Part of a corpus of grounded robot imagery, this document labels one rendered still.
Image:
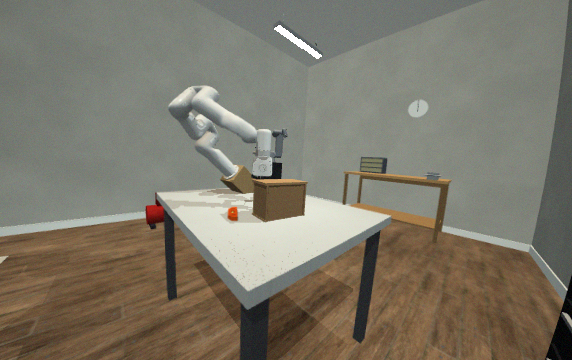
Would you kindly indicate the orange spirit level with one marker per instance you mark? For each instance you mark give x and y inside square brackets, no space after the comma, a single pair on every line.
[233,214]

